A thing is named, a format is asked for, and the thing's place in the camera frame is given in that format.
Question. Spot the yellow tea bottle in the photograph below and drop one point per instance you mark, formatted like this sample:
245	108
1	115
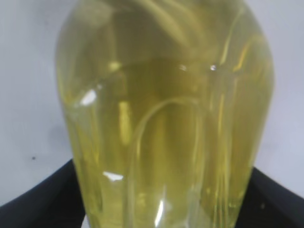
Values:
165	103

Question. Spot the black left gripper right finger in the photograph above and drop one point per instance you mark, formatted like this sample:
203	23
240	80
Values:
267	204

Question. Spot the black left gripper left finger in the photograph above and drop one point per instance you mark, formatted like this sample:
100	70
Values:
54	203

